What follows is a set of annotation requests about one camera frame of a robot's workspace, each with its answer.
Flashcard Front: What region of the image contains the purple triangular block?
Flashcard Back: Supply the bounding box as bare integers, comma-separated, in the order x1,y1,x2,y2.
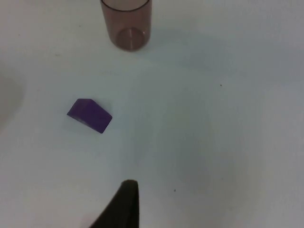
66,98,113,134

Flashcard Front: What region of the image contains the clear purple-tinted cup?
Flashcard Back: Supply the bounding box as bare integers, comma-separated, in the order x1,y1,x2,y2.
99,0,152,52

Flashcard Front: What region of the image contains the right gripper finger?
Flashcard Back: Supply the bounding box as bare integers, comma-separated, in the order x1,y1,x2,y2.
89,180,139,228

